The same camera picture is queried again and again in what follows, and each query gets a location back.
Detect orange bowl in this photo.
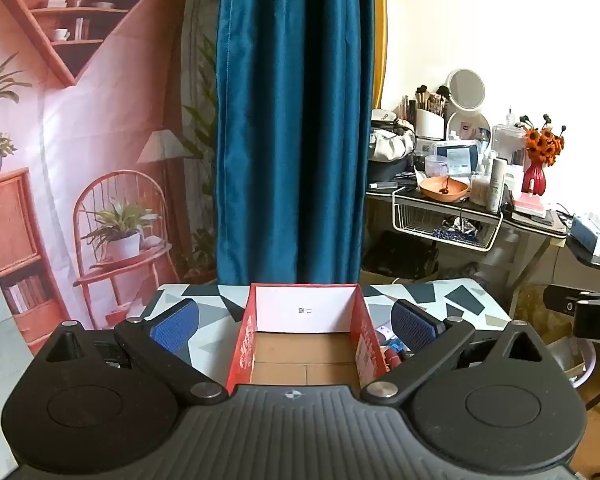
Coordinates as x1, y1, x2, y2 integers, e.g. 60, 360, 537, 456
419, 176, 470, 204

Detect round white vanity mirror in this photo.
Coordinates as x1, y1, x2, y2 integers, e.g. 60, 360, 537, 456
446, 68, 486, 111

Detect brown cardboard carton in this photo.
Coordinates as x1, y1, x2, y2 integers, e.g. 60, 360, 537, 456
360, 270, 407, 289

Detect white plastic basin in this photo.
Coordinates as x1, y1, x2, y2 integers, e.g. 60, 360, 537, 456
545, 335, 599, 389

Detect white wire basket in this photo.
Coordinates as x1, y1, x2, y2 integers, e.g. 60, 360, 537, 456
391, 191, 505, 253

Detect tall white bottle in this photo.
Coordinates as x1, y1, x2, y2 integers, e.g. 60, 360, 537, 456
486, 157, 509, 213

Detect blue and white box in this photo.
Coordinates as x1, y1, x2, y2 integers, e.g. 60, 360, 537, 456
432, 141, 481, 176

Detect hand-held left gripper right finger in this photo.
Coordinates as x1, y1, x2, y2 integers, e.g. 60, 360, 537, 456
360, 298, 548, 407

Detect tissue box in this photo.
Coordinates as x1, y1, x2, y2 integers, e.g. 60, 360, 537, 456
570, 212, 600, 256

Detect pink flat box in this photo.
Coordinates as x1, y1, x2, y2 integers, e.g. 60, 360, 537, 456
512, 192, 549, 219

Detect red vase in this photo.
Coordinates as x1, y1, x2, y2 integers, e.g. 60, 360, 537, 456
521, 159, 547, 195

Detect orange artificial flowers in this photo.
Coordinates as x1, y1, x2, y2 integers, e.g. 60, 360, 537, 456
519, 114, 567, 169

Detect white makeup brush holder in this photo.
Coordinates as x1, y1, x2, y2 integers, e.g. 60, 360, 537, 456
416, 107, 449, 139

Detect black bag on desk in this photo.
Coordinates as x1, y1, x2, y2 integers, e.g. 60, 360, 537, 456
367, 160, 417, 184

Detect clear acrylic organizer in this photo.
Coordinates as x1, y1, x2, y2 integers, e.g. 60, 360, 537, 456
491, 124, 529, 167

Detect printed room scene backdrop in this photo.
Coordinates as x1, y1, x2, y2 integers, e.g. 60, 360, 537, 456
0, 0, 222, 357

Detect white cloth bag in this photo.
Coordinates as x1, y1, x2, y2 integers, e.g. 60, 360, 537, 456
370, 109, 417, 162

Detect small round mirror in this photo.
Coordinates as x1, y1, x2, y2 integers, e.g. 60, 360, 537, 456
447, 110, 492, 142

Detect teal blue curtain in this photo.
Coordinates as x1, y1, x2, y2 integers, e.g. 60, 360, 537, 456
215, 0, 377, 287

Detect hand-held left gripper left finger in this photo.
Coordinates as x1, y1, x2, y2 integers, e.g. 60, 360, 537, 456
45, 298, 229, 407

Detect yellow vertical trim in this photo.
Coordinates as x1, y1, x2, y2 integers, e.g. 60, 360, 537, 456
372, 0, 387, 107

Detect cotton swab box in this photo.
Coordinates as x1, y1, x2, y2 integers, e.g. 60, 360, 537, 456
470, 172, 491, 207

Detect geometric patterned tablecloth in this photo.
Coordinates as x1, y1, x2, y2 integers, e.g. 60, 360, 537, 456
140, 279, 513, 386

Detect grey vanity desk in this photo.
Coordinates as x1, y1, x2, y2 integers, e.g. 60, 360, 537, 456
366, 180, 569, 313

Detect red cardboard box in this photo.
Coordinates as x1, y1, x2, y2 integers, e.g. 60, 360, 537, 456
225, 282, 388, 396

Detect clear round container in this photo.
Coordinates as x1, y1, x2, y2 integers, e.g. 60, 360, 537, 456
425, 155, 449, 179

